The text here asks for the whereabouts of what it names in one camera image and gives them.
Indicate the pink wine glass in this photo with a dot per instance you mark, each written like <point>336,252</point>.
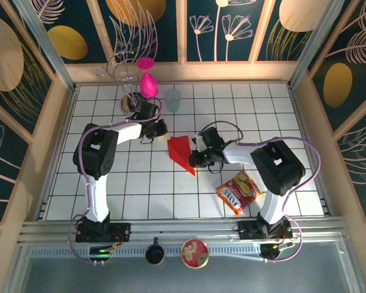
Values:
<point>148,87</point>

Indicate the red square paper sheet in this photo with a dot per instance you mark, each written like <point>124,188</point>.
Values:
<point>180,149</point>

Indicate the orange candy bag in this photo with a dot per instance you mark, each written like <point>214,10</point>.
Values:
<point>239,192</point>

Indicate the translucent plastic cup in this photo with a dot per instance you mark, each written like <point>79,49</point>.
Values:
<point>172,100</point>

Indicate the black mug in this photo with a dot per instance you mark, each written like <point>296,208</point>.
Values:
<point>155,253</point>

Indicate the perforated metal strip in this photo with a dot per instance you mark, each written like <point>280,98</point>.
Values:
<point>134,251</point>

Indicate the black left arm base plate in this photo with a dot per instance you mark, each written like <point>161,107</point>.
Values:
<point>122,232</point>

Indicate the aluminium frame post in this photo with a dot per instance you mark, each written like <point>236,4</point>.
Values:
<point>45,45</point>
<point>317,36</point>

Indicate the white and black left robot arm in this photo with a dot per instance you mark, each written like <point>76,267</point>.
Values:
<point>96,198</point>

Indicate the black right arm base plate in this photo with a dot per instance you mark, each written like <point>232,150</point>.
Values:
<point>247,230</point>

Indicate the aluminium rail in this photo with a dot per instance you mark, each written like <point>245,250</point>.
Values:
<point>183,227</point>

